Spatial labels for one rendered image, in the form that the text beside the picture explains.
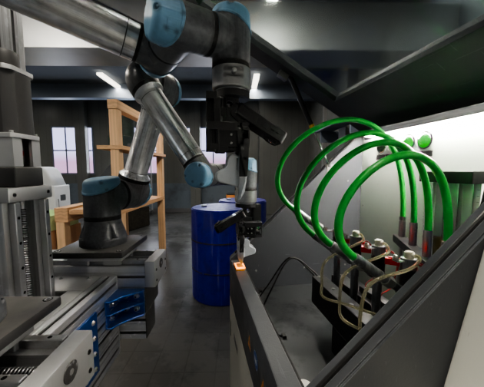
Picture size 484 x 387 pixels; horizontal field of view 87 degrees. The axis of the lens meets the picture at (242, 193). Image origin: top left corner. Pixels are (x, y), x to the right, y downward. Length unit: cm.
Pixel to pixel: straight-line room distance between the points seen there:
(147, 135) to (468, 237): 92
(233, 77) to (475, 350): 55
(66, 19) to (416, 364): 77
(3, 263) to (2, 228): 8
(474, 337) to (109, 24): 75
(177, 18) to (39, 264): 69
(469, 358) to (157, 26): 65
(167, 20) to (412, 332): 58
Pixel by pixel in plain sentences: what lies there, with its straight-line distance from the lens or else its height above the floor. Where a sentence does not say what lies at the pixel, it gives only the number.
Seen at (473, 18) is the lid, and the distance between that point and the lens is 72.
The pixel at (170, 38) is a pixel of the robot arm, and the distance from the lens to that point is 50.
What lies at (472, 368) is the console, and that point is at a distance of 51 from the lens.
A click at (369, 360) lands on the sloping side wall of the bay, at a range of 44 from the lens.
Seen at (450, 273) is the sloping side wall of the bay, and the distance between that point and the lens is 47.
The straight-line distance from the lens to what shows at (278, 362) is 55.
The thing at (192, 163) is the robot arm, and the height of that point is 131.
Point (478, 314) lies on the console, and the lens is 49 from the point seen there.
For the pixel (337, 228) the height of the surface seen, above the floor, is 119.
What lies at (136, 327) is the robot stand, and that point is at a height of 76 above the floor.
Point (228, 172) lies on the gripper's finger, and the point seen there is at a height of 129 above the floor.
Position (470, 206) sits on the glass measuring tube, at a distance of 81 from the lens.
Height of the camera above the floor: 129
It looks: 5 degrees down
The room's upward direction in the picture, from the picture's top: straight up
